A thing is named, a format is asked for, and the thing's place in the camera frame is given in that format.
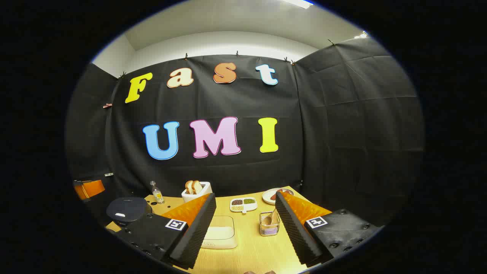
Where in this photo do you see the round white plate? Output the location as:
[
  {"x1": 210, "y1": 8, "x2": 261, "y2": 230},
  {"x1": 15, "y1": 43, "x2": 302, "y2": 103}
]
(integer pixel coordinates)
[{"x1": 262, "y1": 188, "x2": 294, "y2": 206}]

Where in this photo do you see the clear plastic rice box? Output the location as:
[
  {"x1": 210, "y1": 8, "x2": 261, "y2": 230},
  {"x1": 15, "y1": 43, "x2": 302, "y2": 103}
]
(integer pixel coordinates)
[{"x1": 201, "y1": 215, "x2": 239, "y2": 250}]

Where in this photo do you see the metal wire chopstick holder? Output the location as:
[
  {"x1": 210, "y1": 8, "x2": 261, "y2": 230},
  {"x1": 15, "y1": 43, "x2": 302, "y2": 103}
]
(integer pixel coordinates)
[{"x1": 259, "y1": 211, "x2": 281, "y2": 237}]

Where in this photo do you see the wooden spoon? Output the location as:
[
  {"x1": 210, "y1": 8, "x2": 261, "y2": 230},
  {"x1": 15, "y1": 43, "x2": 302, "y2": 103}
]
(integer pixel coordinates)
[{"x1": 263, "y1": 209, "x2": 279, "y2": 226}]

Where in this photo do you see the small glass bottle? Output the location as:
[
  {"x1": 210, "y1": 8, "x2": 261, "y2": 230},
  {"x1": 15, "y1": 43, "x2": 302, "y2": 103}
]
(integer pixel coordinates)
[{"x1": 150, "y1": 181, "x2": 165, "y2": 204}]

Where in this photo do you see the dark lidded rice cooker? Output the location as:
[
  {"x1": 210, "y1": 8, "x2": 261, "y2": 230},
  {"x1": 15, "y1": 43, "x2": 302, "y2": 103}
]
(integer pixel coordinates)
[{"x1": 106, "y1": 197, "x2": 153, "y2": 227}]

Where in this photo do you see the white divided dish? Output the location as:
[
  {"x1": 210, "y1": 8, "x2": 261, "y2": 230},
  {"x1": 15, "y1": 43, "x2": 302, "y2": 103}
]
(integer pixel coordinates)
[{"x1": 229, "y1": 197, "x2": 258, "y2": 215}]

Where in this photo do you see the white toaster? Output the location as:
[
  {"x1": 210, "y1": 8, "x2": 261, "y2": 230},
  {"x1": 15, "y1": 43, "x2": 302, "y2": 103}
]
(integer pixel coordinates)
[{"x1": 181, "y1": 182, "x2": 213, "y2": 203}]

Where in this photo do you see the black backdrop cloth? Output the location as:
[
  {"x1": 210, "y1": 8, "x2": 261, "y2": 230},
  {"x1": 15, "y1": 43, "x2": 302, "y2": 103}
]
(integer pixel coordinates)
[{"x1": 65, "y1": 37, "x2": 425, "y2": 229}]

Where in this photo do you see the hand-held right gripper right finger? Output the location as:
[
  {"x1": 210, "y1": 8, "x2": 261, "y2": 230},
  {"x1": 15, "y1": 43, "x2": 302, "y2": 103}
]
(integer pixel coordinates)
[{"x1": 275, "y1": 191, "x2": 381, "y2": 268}]

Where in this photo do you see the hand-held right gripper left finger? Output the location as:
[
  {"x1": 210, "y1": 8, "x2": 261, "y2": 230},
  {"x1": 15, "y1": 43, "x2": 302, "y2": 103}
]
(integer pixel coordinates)
[{"x1": 114, "y1": 193, "x2": 217, "y2": 270}]

